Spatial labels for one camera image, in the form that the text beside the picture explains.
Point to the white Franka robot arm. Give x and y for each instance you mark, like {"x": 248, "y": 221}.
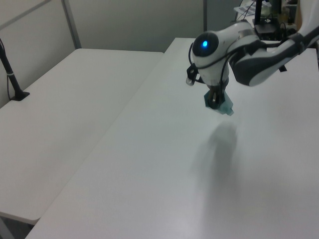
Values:
{"x": 251, "y": 62}

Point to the black stand with box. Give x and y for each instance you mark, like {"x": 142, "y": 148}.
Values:
{"x": 264, "y": 25}

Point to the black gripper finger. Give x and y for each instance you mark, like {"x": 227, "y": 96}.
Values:
{"x": 219, "y": 99}
{"x": 212, "y": 100}

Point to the black wrist connector bracket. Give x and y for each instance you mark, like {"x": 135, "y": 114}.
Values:
{"x": 192, "y": 73}

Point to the black camera pole with base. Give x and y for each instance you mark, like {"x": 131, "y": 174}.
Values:
{"x": 11, "y": 74}

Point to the white side table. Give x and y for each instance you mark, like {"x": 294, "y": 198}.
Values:
{"x": 74, "y": 104}

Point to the printed paper sheet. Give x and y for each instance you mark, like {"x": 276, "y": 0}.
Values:
{"x": 245, "y": 8}

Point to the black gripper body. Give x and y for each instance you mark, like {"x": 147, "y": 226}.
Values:
{"x": 214, "y": 89}

